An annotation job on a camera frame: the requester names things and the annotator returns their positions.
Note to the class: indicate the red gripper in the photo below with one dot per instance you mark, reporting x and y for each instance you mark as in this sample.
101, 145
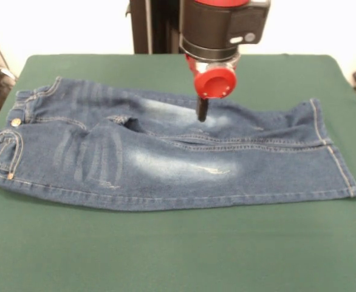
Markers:
216, 83

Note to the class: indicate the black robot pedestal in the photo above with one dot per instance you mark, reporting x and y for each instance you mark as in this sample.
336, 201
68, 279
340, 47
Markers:
153, 27

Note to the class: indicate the dark green table cloth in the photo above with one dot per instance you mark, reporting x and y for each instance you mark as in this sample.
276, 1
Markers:
135, 258

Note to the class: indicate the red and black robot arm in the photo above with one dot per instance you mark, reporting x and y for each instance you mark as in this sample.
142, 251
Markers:
223, 27

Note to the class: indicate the blue denim jeans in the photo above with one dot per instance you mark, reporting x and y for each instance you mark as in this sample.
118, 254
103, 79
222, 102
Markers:
166, 161

